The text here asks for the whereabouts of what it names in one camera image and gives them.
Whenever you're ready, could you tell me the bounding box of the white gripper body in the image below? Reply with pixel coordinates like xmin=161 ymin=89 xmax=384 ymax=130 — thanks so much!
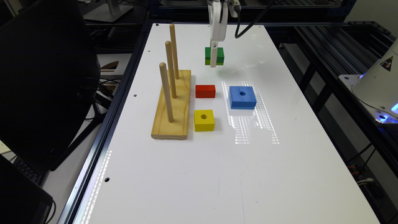
xmin=207 ymin=0 xmax=228 ymax=42

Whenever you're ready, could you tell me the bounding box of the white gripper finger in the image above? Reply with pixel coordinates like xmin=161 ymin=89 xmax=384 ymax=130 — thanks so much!
xmin=210 ymin=40 xmax=218 ymax=68

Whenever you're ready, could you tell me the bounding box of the green wooden block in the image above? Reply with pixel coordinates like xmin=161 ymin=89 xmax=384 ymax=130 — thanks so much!
xmin=205 ymin=47 xmax=224 ymax=65

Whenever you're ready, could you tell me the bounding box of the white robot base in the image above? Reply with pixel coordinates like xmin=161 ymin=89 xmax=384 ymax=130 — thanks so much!
xmin=339 ymin=42 xmax=397 ymax=124

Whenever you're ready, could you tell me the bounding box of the red wooden block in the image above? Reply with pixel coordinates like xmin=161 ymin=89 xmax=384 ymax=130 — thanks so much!
xmin=195 ymin=85 xmax=216 ymax=98

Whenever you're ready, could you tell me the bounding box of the blue wooden block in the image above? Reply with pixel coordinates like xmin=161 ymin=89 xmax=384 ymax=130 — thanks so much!
xmin=229 ymin=86 xmax=257 ymax=110

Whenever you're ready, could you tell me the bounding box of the yellow wooden block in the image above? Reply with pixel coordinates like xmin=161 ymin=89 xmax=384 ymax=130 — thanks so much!
xmin=194 ymin=110 xmax=215 ymax=132

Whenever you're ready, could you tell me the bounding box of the far wooden peg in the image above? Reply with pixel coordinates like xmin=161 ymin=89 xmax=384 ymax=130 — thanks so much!
xmin=169 ymin=24 xmax=179 ymax=80

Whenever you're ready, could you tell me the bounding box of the wooden peg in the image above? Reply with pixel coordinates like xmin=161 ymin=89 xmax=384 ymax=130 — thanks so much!
xmin=169 ymin=24 xmax=179 ymax=80
xmin=159 ymin=62 xmax=174 ymax=123
xmin=165 ymin=41 xmax=177 ymax=98

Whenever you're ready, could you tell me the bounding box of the middle wooden peg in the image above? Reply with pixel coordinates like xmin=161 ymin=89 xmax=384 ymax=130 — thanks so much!
xmin=165 ymin=41 xmax=177 ymax=98

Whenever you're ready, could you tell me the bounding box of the near wooden peg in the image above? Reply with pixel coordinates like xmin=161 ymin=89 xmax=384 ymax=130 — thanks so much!
xmin=159 ymin=62 xmax=174 ymax=123

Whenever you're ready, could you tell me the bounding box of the wooden peg base board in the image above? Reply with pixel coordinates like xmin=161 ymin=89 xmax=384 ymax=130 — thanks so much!
xmin=151 ymin=70 xmax=191 ymax=140

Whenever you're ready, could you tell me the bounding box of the monitor stand base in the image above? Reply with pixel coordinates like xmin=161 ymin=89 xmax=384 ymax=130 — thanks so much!
xmin=83 ymin=0 xmax=134 ymax=22

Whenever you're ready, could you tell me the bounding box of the black laptop corner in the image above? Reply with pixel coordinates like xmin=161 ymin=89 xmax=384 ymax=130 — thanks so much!
xmin=1 ymin=157 xmax=53 ymax=224

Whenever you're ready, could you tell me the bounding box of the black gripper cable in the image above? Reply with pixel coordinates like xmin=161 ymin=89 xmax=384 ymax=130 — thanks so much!
xmin=233 ymin=0 xmax=277 ymax=39

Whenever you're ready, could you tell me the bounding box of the black aluminium frame rack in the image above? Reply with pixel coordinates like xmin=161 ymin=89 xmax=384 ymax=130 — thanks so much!
xmin=279 ymin=21 xmax=398 ymax=178

